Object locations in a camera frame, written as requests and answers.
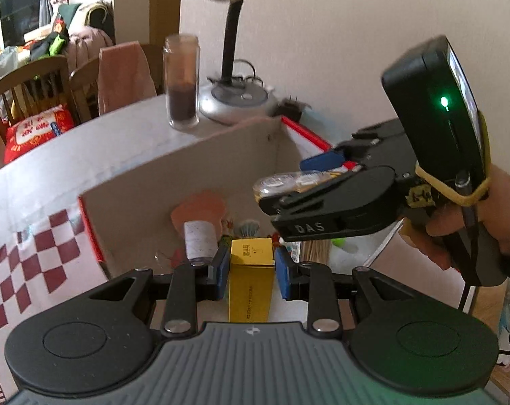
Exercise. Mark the black power adapter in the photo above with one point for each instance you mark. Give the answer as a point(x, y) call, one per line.
point(292, 112)

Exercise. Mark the green highlighter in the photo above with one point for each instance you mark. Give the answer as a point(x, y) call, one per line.
point(341, 242)

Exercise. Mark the small cylindrical tin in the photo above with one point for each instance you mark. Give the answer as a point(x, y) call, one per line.
point(200, 238)

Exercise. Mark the brown wooden door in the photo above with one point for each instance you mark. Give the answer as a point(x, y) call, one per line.
point(166, 0)

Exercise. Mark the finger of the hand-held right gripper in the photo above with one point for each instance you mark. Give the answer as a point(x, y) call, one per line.
point(343, 190)
point(322, 160)

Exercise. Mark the pink heart-shaped dish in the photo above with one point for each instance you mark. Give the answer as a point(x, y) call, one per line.
point(200, 206)

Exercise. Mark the person's right hand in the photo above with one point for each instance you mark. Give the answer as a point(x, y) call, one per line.
point(503, 211)

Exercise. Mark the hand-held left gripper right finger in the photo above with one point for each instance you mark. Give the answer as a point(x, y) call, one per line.
point(282, 274)

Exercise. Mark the grey plastic bag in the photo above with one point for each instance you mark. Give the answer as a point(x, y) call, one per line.
point(4, 61)

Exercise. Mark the green cushion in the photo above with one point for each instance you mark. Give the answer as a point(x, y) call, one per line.
point(69, 12)

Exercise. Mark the red printed bag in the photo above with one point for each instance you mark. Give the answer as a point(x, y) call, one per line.
point(35, 128)

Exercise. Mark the wooden chair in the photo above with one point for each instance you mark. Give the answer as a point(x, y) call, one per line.
point(82, 80)
point(27, 67)

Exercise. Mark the teal striped toy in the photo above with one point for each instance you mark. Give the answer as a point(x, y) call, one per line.
point(246, 228)

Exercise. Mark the pink puffer jacket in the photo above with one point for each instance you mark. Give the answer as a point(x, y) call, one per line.
point(88, 38)

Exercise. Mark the glass jar with brown powder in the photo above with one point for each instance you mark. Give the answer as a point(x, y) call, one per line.
point(181, 101)

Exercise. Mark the yellow carton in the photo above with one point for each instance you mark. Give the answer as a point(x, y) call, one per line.
point(250, 287)

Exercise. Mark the bundle of wooden sticks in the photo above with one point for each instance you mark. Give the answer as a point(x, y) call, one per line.
point(316, 253)

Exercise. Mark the pile of clothes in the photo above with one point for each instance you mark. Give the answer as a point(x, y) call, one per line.
point(54, 44)

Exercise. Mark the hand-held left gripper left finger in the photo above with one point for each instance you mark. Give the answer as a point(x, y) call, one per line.
point(221, 272)

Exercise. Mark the red binder clip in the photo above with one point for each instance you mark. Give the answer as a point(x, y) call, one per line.
point(178, 256)

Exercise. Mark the pink towel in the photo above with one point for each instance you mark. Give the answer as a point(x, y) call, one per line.
point(124, 76)

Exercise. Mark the grey desk lamp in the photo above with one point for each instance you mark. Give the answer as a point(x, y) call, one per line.
point(233, 101)

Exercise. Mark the red cardboard box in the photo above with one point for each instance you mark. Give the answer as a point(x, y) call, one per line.
point(174, 168)

